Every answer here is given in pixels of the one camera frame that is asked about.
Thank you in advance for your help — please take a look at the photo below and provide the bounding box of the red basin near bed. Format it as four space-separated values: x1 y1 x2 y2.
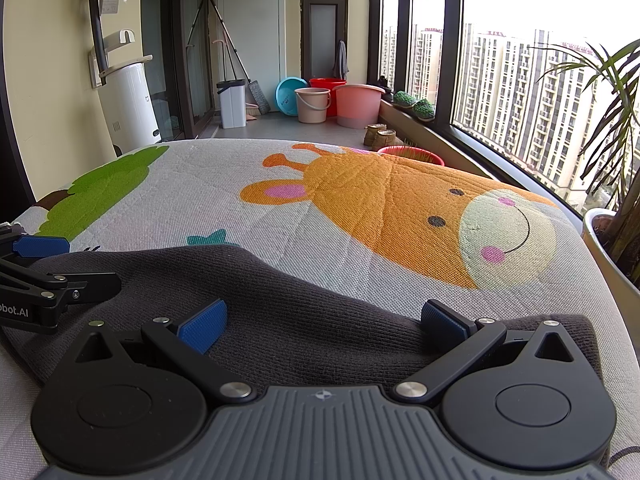
376 145 445 167

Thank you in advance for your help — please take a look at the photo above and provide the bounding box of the blue basin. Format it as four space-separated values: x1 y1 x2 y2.
276 77 313 116

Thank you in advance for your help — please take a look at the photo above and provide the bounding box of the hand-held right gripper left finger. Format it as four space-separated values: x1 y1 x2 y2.
75 298 256 406

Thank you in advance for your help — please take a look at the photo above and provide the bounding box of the grey hanging cloth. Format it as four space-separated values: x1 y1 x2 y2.
332 40 350 78

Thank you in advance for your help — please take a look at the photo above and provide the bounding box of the flat mop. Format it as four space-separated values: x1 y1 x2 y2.
215 35 272 116

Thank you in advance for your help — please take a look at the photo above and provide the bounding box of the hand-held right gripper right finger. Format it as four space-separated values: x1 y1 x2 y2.
390 298 573 406

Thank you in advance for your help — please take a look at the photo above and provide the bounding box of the black framed window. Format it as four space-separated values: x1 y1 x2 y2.
370 0 640 221

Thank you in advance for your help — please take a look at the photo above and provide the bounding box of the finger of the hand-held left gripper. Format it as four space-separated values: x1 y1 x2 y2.
0 225 71 261
0 260 122 307

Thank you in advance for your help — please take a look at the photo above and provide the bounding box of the pink bucket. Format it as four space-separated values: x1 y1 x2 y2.
332 84 386 128

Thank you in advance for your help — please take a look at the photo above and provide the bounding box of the dark grey garment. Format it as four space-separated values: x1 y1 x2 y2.
0 245 603 401

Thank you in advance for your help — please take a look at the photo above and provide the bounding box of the green palm plant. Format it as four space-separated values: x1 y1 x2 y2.
530 35 640 281

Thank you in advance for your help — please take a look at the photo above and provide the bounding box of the beige bucket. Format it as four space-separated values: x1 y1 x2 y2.
294 87 332 124

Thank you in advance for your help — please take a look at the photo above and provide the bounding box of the black wall handle bar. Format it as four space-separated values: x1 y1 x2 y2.
89 0 110 73

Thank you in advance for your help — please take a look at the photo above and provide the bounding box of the printed cartoon animal mat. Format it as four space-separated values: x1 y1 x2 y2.
0 139 640 480

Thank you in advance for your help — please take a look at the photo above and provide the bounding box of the white cylindrical appliance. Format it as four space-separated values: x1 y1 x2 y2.
100 62 163 153

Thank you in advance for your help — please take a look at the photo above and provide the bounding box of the tall frosted cabinet door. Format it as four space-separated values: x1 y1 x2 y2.
300 0 348 81

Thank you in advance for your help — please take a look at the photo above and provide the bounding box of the white plant pot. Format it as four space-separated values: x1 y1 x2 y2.
582 209 640 336

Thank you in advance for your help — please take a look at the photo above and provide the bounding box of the white mop bin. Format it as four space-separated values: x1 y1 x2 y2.
216 79 248 130

